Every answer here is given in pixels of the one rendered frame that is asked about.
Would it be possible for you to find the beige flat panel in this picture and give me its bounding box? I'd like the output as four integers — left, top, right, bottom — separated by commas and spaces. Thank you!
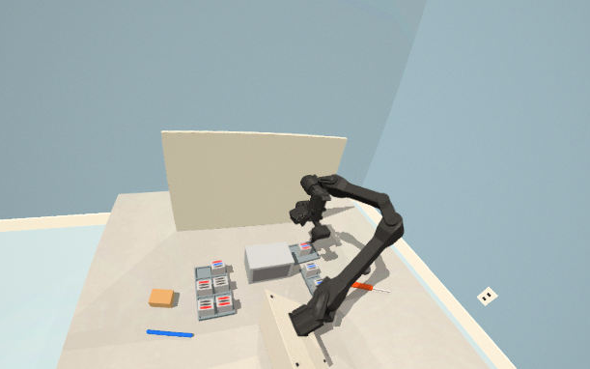
161, 130, 347, 232

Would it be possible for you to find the orange-handled screwdriver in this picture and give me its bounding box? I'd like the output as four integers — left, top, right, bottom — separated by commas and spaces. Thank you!
352, 282, 390, 293

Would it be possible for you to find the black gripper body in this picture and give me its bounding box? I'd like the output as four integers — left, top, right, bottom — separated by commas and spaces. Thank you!
295, 200, 331, 240

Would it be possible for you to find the orange rectangular block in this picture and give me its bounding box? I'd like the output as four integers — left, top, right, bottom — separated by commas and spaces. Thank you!
149, 289, 175, 308

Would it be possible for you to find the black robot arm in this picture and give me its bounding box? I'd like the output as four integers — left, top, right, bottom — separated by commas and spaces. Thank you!
289, 174, 405, 337

